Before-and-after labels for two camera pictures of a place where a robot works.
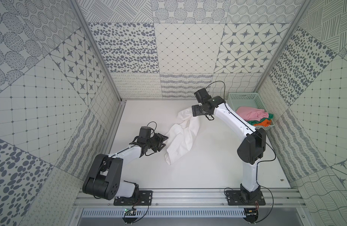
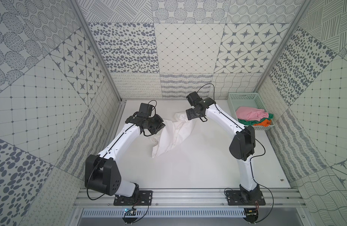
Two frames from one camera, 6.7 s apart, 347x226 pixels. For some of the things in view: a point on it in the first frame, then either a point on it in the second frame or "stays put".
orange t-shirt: (266, 123) stays put
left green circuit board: (130, 212) stays put
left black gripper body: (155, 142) → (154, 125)
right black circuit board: (251, 214) stays put
